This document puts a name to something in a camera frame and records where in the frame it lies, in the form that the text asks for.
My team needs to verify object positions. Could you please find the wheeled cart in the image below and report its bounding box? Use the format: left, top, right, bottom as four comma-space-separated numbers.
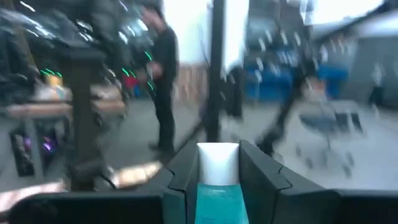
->
295, 77, 366, 178

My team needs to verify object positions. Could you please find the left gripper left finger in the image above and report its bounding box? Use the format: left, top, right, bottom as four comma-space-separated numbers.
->
136, 140, 200, 224

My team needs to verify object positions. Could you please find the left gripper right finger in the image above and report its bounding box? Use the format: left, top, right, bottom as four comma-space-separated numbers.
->
238, 139, 340, 224

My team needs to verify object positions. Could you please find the teal toothpaste tube white cap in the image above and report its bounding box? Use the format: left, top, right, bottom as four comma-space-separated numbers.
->
194, 142, 250, 224

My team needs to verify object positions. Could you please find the person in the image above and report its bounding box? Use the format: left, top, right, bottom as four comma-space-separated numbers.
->
141, 6, 180, 156

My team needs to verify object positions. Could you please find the black upright post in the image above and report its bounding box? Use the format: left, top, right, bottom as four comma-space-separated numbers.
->
60, 51, 108, 191
203, 0, 226, 143

